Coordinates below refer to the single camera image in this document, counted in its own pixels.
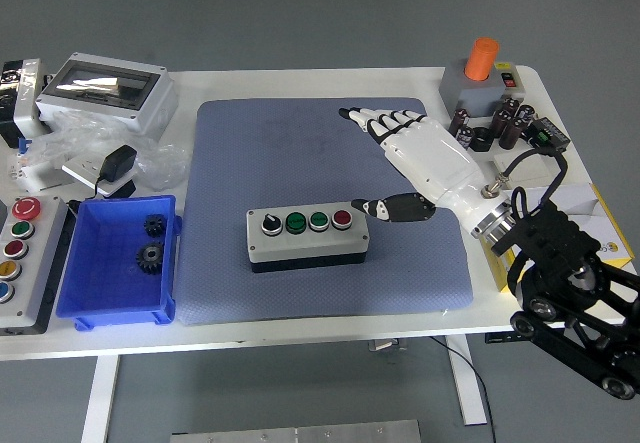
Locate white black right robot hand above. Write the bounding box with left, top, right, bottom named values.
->
left=338, top=106, right=504, bottom=232

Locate grey four-button control box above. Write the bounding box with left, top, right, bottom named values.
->
left=245, top=201, right=372, bottom=275

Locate grey five-button control box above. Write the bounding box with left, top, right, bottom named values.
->
left=0, top=194, right=71, bottom=336

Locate grey block base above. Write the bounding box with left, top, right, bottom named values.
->
left=439, top=59, right=526, bottom=118

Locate orange ribbed cylinder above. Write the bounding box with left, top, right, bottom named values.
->
left=464, top=37, right=502, bottom=82

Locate black module with green terminal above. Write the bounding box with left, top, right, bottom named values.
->
left=521, top=116, right=572, bottom=154

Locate yellow white carton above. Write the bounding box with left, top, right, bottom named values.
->
left=485, top=182, right=637, bottom=295

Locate grey-blue textured mat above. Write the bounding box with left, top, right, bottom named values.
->
left=177, top=96, right=475, bottom=327

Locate white table leg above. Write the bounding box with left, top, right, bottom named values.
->
left=446, top=335, right=489, bottom=427
left=81, top=354, right=122, bottom=443

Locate clear plastic bag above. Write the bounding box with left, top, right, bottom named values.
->
left=28, top=110, right=194, bottom=193

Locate small black bevel gear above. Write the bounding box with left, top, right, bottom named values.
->
left=144, top=214, right=168, bottom=238

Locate large black bevel gear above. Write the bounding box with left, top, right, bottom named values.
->
left=135, top=241, right=166, bottom=275

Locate grey metal plate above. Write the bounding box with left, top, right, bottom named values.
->
left=169, top=418, right=424, bottom=443

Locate black power adapter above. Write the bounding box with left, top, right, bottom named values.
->
left=68, top=144, right=139, bottom=210

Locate blue plastic bin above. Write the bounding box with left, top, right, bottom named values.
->
left=55, top=194, right=184, bottom=332

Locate white breaker with blue tab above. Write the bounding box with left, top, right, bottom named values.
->
left=6, top=137, right=75, bottom=195

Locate black white electrical device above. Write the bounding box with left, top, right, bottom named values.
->
left=0, top=58, right=52, bottom=149

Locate black ring nut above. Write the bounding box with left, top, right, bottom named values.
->
left=469, top=126, right=494, bottom=153

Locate white wall switch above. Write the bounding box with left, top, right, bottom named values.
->
left=492, top=151, right=557, bottom=190

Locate metal bracket under table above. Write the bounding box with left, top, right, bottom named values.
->
left=368, top=338, right=409, bottom=353

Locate thin black cable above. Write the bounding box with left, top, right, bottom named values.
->
left=428, top=335, right=498, bottom=443

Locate grey enclosure with clear lid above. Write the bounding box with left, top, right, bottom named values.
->
left=35, top=52, right=180, bottom=138

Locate white wall socket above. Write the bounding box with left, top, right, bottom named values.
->
left=61, top=154, right=137, bottom=198

